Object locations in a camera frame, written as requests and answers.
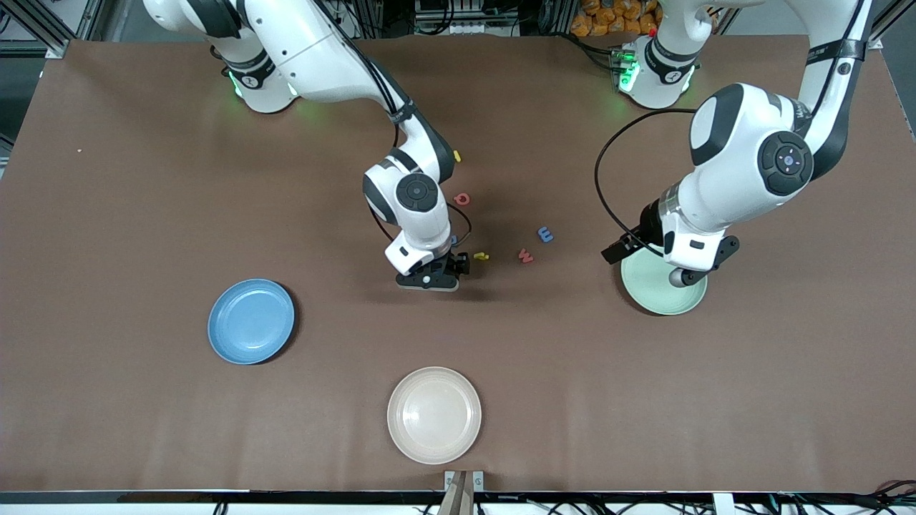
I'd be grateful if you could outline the orange snack packets pile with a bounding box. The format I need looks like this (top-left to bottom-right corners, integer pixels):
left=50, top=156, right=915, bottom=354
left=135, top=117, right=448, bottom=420
left=570, top=0, right=663, bottom=38

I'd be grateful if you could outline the aluminium frame post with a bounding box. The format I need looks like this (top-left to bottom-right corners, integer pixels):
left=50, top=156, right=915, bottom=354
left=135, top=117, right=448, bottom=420
left=869, top=0, right=916, bottom=51
left=0, top=0, right=97, bottom=59

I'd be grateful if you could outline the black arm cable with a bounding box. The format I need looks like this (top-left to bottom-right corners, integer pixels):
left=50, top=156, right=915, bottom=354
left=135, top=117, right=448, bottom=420
left=594, top=0, right=870, bottom=247
left=315, top=0, right=473, bottom=247

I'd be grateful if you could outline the beige plate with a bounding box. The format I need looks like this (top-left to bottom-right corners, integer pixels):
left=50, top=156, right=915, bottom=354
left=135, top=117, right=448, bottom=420
left=387, top=366, right=482, bottom=466

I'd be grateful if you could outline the blue plate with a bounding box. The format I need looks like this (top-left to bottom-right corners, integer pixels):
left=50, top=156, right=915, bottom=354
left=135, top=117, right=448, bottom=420
left=208, top=278, right=296, bottom=366

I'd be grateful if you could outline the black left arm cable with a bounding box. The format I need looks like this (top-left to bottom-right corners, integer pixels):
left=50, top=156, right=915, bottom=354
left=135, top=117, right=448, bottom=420
left=594, top=0, right=870, bottom=247

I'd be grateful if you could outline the white power strip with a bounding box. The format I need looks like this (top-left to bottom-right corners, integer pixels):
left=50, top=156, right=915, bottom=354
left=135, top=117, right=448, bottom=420
left=417, top=20, right=517, bottom=36

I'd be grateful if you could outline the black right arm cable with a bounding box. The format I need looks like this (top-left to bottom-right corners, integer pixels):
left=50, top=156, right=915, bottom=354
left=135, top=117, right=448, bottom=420
left=315, top=0, right=473, bottom=247

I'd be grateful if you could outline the black cable bundle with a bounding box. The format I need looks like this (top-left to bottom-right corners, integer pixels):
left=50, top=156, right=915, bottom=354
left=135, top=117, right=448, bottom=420
left=780, top=479, right=916, bottom=515

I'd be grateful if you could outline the green plate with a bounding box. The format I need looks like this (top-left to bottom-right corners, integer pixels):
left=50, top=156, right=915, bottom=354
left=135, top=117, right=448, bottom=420
left=620, top=247, right=708, bottom=316

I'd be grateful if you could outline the brown table cover sheet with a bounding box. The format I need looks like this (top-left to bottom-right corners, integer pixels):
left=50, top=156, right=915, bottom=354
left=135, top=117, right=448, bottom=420
left=0, top=34, right=916, bottom=494

